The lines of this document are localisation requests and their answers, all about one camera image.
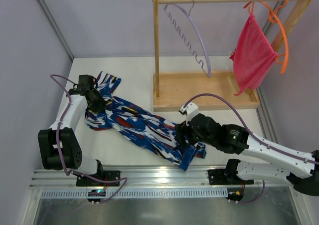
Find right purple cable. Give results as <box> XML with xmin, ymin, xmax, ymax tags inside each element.
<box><xmin>183</xmin><ymin>93</ymin><xmax>319</xmax><ymax>205</ymax></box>

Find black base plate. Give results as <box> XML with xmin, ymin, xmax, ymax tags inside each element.
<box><xmin>76</xmin><ymin>170</ymin><xmax>121</xmax><ymax>187</ymax></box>
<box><xmin>207</xmin><ymin>169</ymin><xmax>254</xmax><ymax>186</ymax></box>

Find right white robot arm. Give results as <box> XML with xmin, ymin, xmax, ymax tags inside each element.
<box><xmin>175</xmin><ymin>114</ymin><xmax>319</xmax><ymax>197</ymax></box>

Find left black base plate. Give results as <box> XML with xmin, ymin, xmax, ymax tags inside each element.
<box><xmin>76</xmin><ymin>170</ymin><xmax>121</xmax><ymax>187</ymax></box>

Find pink cloth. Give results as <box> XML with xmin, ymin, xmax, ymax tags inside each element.
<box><xmin>230</xmin><ymin>14</ymin><xmax>278</xmax><ymax>96</ymax></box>

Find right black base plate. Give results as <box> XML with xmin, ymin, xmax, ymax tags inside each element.
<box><xmin>207</xmin><ymin>169</ymin><xmax>254</xmax><ymax>186</ymax></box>

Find blue patterned trousers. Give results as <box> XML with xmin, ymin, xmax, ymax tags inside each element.
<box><xmin>85</xmin><ymin>71</ymin><xmax>206</xmax><ymax>171</ymax></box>

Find slotted cable duct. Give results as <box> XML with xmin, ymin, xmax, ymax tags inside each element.
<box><xmin>40</xmin><ymin>188</ymin><xmax>228</xmax><ymax>200</ymax></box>

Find purple cable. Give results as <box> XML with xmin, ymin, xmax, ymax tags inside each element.
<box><xmin>49</xmin><ymin>74</ymin><xmax>128</xmax><ymax>204</ymax></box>
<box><xmin>183</xmin><ymin>93</ymin><xmax>319</xmax><ymax>205</ymax></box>

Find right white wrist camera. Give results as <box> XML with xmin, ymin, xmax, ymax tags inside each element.
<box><xmin>179</xmin><ymin>102</ymin><xmax>199</xmax><ymax>124</ymax></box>

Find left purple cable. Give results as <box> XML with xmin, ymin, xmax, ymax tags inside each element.
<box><xmin>49</xmin><ymin>74</ymin><xmax>128</xmax><ymax>204</ymax></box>

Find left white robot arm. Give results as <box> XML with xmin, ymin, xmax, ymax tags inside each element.
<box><xmin>37</xmin><ymin>75</ymin><xmax>106</xmax><ymax>183</ymax></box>

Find wooden clothes rack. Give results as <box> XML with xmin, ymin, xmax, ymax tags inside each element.
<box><xmin>152</xmin><ymin>0</ymin><xmax>312</xmax><ymax>112</ymax></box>

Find aluminium mounting rail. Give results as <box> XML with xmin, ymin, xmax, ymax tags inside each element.
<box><xmin>29</xmin><ymin>164</ymin><xmax>295</xmax><ymax>189</ymax></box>

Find orange clothes hanger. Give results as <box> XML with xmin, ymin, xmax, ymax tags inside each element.
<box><xmin>243</xmin><ymin>0</ymin><xmax>291</xmax><ymax>74</ymax></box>

